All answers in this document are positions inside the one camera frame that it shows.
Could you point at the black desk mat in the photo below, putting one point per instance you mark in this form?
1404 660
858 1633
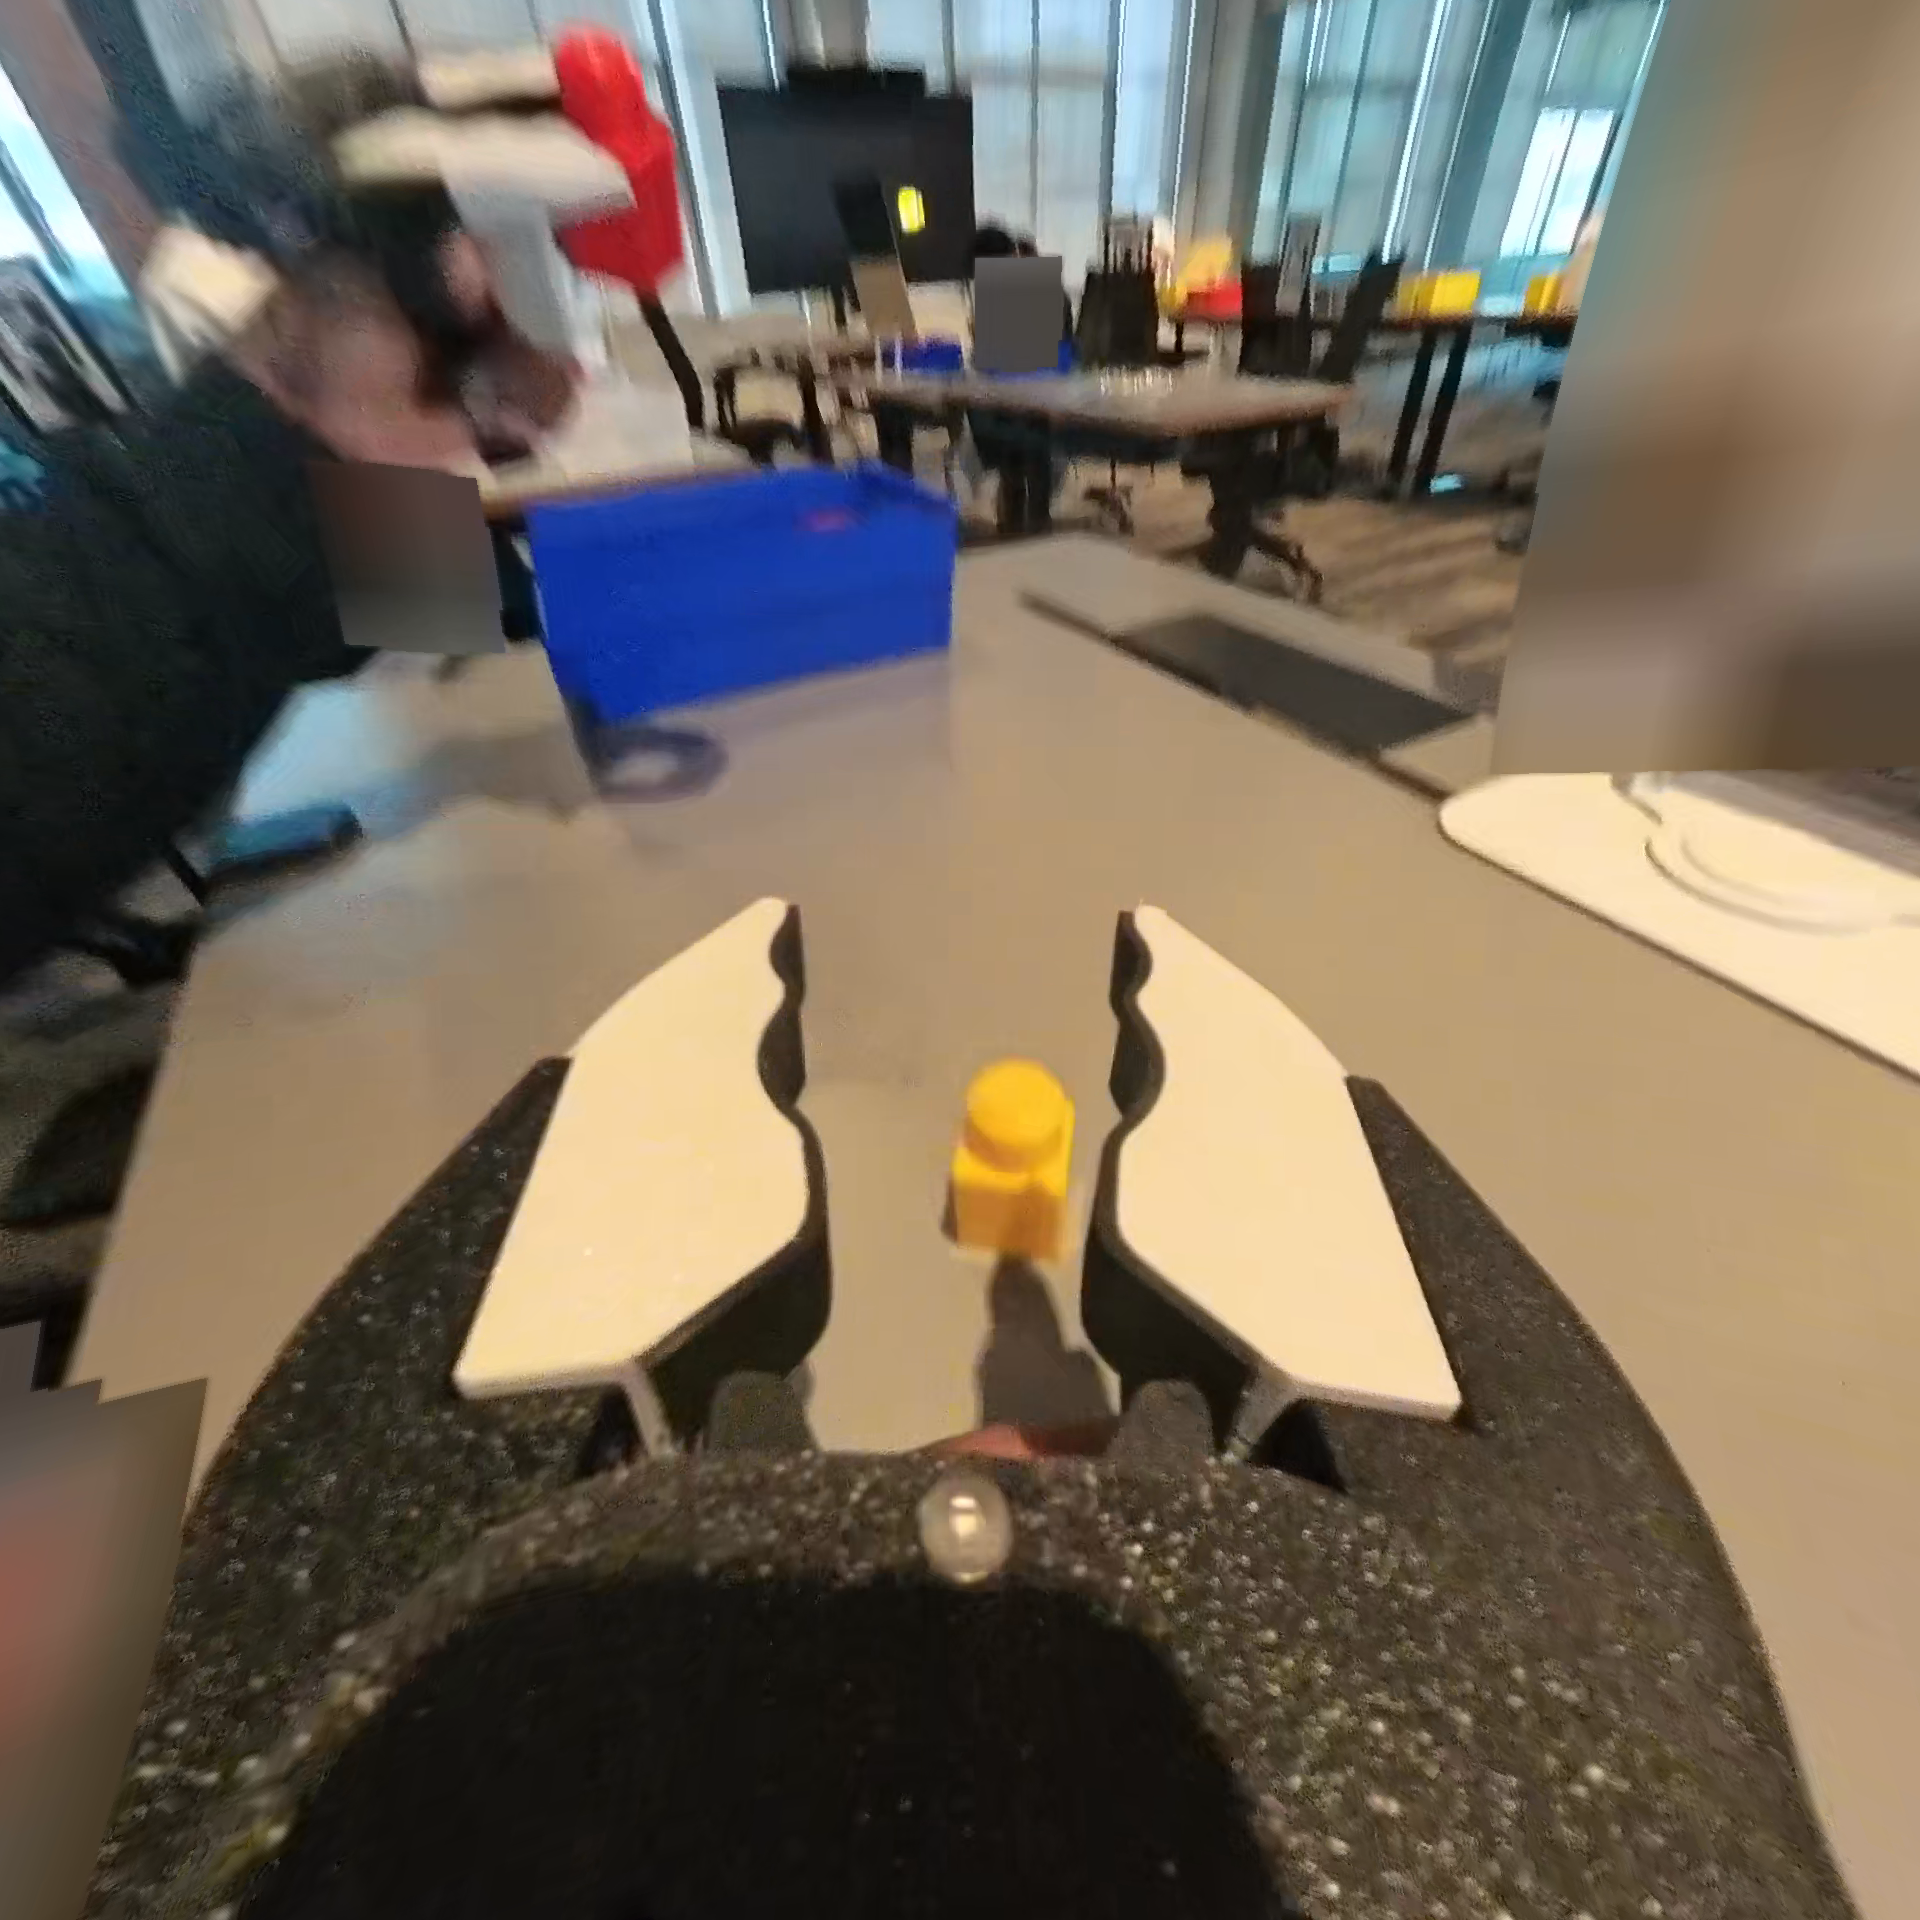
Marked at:
1290 676

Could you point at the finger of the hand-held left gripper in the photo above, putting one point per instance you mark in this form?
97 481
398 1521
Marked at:
486 77
481 166

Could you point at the yellow storage bin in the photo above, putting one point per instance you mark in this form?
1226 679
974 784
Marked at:
1436 292

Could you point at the white lamp stand base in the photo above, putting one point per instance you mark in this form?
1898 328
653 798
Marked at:
1724 902

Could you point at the blue plastic bin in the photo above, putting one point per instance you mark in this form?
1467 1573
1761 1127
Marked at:
734 587

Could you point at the grey background table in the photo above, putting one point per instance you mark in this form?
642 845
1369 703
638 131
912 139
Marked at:
1109 403

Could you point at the large black wall screen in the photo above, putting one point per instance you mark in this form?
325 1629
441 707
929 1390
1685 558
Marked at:
840 181

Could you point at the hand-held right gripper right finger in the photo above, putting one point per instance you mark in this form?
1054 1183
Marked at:
1259 1185

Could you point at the person's left hand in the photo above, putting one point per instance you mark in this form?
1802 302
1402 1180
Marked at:
376 399

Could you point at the yellow mega block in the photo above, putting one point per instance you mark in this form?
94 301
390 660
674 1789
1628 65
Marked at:
1018 1163

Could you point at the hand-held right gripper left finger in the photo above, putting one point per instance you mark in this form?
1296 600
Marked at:
660 1172

